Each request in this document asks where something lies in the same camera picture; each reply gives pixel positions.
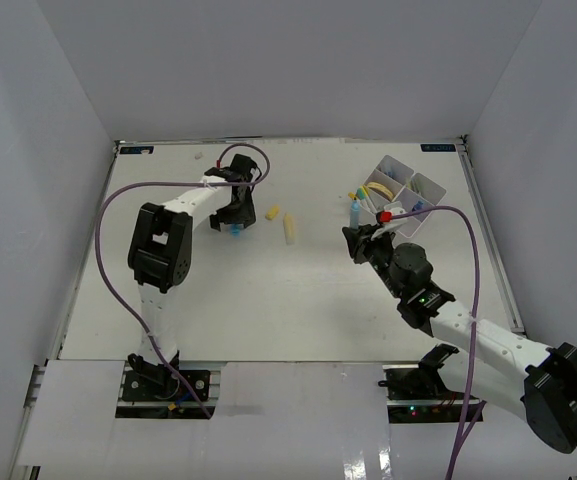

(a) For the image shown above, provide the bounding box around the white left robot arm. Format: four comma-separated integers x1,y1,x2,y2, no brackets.
128,154,258,399

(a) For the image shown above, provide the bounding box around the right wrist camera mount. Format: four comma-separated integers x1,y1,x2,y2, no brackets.
371,201,412,240

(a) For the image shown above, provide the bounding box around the white divided organizer box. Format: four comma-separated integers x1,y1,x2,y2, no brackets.
358,155,447,225

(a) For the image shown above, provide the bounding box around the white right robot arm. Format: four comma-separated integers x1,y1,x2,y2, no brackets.
342,225,577,454

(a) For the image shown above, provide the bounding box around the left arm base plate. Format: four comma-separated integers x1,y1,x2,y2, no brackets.
115,369,220,420

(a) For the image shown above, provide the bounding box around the light blue marker cap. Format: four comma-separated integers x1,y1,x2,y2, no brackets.
230,225,243,237

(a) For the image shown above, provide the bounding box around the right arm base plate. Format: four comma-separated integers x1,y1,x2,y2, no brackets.
377,344,463,425

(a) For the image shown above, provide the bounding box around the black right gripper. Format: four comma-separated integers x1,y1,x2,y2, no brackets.
344,224,405,300

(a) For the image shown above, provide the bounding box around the light blue marker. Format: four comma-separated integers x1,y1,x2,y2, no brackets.
349,200,362,230

